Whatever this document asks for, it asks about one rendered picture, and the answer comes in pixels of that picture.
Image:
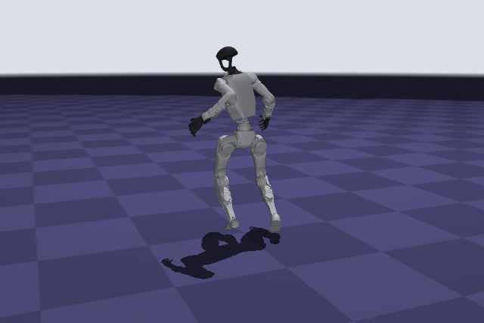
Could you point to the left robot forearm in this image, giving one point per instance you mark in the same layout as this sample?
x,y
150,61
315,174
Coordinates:
x,y
218,108

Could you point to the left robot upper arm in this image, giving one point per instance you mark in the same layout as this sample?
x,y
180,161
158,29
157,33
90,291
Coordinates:
x,y
222,87

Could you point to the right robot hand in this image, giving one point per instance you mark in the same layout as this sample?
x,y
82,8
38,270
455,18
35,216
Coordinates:
x,y
265,123

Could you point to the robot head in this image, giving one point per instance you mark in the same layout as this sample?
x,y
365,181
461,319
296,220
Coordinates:
x,y
227,53

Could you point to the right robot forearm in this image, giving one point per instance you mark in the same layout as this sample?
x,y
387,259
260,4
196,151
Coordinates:
x,y
268,111

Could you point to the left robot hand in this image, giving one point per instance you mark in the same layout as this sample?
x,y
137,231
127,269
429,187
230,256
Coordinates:
x,y
196,124

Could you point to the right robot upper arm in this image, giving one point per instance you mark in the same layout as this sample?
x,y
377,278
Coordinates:
x,y
268,98

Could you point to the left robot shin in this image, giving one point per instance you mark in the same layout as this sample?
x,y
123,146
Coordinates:
x,y
224,196

